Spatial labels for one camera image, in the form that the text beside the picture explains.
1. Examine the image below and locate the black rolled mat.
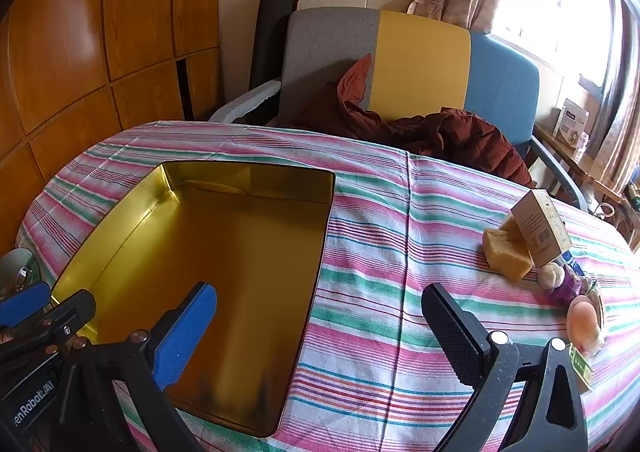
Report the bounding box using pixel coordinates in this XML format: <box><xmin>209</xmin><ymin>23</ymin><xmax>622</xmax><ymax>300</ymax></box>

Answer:
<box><xmin>248</xmin><ymin>0</ymin><xmax>297</xmax><ymax>95</ymax></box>

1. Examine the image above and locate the small green label box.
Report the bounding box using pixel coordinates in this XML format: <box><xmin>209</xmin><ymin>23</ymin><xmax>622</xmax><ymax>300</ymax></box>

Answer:
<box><xmin>567</xmin><ymin>347</ymin><xmax>596</xmax><ymax>390</ymax></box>

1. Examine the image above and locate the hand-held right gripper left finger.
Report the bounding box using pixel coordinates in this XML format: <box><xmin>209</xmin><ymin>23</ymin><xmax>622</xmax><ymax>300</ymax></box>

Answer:
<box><xmin>55</xmin><ymin>281</ymin><xmax>219</xmax><ymax>452</ymax></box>

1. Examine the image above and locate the white medicine box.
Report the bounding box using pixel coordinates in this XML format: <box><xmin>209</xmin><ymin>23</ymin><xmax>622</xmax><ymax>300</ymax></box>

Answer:
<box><xmin>552</xmin><ymin>99</ymin><xmax>591</xmax><ymax>150</ymax></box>

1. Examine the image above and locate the gold metal tin box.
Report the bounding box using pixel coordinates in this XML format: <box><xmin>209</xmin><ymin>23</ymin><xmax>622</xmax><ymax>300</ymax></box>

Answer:
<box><xmin>50</xmin><ymin>161</ymin><xmax>336</xmax><ymax>439</ymax></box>

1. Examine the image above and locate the red-brown padded jacket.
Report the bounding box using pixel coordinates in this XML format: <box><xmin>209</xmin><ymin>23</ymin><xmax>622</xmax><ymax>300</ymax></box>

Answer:
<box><xmin>290</xmin><ymin>54</ymin><xmax>533</xmax><ymax>187</ymax></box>

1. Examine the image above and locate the grey yellow blue armchair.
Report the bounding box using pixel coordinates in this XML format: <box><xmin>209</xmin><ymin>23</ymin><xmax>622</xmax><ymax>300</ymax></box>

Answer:
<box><xmin>207</xmin><ymin>6</ymin><xmax>591</xmax><ymax>213</ymax></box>

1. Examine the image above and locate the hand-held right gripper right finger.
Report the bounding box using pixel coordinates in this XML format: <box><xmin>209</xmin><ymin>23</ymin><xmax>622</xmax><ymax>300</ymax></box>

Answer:
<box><xmin>421</xmin><ymin>283</ymin><xmax>590</xmax><ymax>452</ymax></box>

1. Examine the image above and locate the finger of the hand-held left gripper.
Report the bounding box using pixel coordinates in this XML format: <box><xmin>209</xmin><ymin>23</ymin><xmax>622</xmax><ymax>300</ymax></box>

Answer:
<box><xmin>0</xmin><ymin>282</ymin><xmax>52</xmax><ymax>330</ymax></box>
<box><xmin>0</xmin><ymin>289</ymin><xmax>97</xmax><ymax>373</ymax></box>

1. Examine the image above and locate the wooden wardrobe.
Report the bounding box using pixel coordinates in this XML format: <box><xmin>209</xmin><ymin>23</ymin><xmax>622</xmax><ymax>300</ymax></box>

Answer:
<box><xmin>0</xmin><ymin>0</ymin><xmax>223</xmax><ymax>257</ymax></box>

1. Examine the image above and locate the striped tablecloth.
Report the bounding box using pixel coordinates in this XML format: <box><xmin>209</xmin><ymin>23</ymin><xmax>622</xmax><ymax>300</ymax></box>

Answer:
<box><xmin>15</xmin><ymin>119</ymin><xmax>640</xmax><ymax>452</ymax></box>

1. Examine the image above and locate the purple snack packet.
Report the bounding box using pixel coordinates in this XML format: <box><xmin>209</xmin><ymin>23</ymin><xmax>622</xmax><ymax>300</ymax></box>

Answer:
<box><xmin>550</xmin><ymin>252</ymin><xmax>593</xmax><ymax>307</ymax></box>

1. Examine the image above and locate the cream carton box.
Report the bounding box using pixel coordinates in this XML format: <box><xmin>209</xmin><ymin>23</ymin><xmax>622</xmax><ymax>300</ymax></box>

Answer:
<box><xmin>511</xmin><ymin>189</ymin><xmax>572</xmax><ymax>267</ymax></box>

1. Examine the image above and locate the wooden side shelf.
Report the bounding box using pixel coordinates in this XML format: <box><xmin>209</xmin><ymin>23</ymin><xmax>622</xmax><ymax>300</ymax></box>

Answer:
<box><xmin>532</xmin><ymin>122</ymin><xmax>640</xmax><ymax>213</ymax></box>

